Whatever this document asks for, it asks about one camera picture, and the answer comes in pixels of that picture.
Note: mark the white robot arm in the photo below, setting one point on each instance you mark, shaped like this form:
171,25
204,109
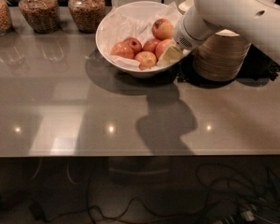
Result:
258,21

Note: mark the black table mat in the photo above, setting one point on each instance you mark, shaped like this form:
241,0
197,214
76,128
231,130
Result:
257,68

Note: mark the rear stack of paper bowls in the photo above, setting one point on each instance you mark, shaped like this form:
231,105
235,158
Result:
186,5

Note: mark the right yellow-red apple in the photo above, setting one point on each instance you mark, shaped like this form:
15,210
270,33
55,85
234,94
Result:
160,48

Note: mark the front yellow-red apple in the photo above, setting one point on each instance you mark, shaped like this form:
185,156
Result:
146,60

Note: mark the white ceramic bowl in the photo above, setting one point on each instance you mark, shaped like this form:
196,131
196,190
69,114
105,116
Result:
137,8

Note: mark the wicker glass jar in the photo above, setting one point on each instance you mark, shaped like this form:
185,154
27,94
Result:
87,14
42,15

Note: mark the yellow-red apple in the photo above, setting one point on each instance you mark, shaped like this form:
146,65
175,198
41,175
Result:
162,29
160,48
146,60

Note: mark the top yellow-red apple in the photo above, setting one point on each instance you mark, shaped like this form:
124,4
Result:
162,29

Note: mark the middle red apple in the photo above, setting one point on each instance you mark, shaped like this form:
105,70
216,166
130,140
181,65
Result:
151,45

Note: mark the middle wicker glass jar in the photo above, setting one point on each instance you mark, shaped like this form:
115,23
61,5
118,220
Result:
42,15

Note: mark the left red apple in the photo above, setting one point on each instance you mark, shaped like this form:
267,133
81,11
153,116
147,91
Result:
123,50

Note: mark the small dark red apple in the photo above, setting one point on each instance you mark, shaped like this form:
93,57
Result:
134,44

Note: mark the right wicker glass jar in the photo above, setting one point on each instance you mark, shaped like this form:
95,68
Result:
87,14

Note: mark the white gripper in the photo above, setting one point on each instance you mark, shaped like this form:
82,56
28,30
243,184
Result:
183,36

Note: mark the white paper liner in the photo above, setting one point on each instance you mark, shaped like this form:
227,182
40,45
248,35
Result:
121,27

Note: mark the stack of paper bowls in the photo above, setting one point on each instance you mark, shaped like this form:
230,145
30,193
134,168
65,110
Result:
186,5
221,56

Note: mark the front stack of paper bowls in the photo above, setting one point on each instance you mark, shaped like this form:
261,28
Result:
221,56

